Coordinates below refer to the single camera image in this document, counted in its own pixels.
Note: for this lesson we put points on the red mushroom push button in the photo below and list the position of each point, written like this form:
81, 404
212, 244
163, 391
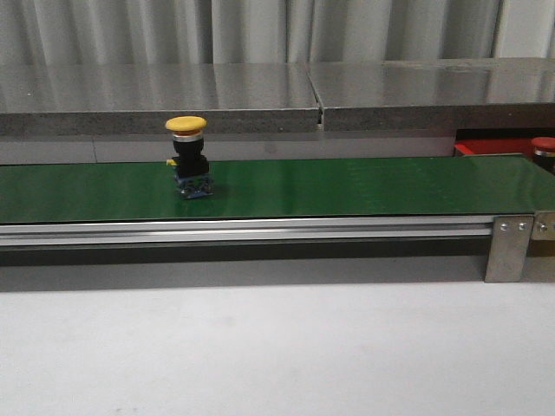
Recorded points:
544, 152

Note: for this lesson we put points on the yellow mushroom push button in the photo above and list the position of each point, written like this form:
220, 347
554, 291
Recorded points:
191, 167

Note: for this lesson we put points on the red plastic tray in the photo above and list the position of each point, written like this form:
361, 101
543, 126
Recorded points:
499, 140

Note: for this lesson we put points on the right grey stone slab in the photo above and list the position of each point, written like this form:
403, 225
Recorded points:
449, 94

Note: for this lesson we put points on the grey stone slab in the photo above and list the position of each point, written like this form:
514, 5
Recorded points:
140, 98
449, 94

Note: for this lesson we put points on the green conveyor belt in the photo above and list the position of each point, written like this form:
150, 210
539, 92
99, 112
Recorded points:
286, 188

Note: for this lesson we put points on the left grey stone slab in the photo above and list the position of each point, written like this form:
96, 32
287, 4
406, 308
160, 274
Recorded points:
140, 98

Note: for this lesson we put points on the grey pleated curtain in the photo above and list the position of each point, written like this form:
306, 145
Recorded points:
110, 32

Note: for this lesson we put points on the steel conveyor support bracket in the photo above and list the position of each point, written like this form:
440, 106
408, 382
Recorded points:
507, 255

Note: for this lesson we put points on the aluminium conveyor side rail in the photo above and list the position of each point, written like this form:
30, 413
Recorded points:
243, 230

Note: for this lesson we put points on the steel conveyor end bracket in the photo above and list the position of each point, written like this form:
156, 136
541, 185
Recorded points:
544, 226

